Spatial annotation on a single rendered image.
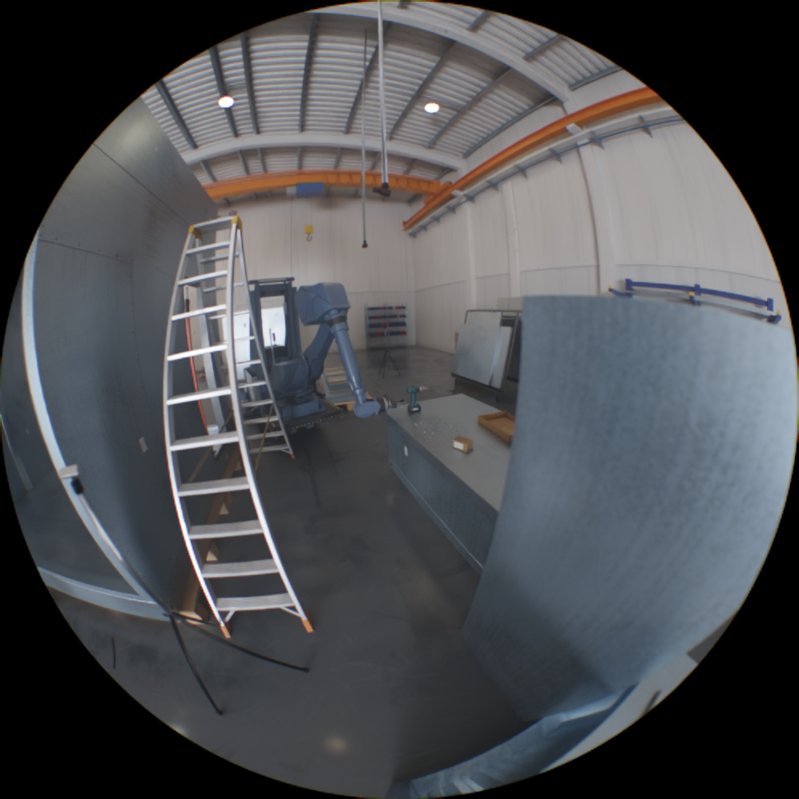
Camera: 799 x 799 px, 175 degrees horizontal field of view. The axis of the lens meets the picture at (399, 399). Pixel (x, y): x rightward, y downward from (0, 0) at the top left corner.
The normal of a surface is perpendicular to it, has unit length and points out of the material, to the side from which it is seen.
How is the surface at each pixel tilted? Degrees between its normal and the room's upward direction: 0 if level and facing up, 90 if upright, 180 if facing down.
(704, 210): 90
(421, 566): 0
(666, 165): 90
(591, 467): 90
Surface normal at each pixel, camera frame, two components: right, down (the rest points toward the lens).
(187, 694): -0.04, -0.95
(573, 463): -0.94, 0.14
